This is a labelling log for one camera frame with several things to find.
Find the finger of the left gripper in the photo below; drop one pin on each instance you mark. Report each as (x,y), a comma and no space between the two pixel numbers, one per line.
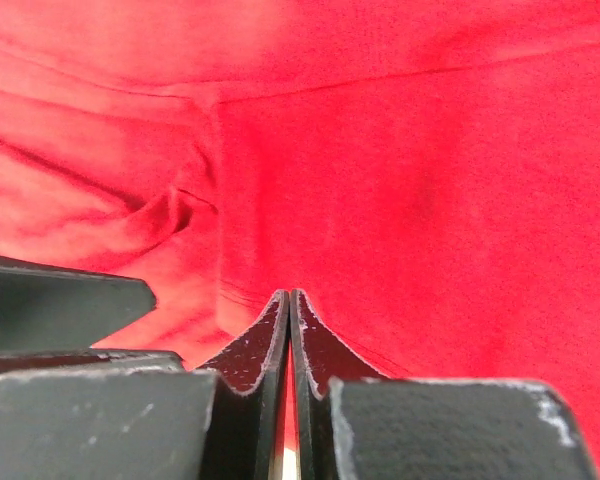
(45,307)
(101,358)

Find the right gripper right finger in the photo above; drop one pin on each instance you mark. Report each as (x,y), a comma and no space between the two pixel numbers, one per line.
(356,423)

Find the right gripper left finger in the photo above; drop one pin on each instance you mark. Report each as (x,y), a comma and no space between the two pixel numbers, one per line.
(223,420)

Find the red t shirt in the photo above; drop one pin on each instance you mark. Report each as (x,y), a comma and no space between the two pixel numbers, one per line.
(428,171)

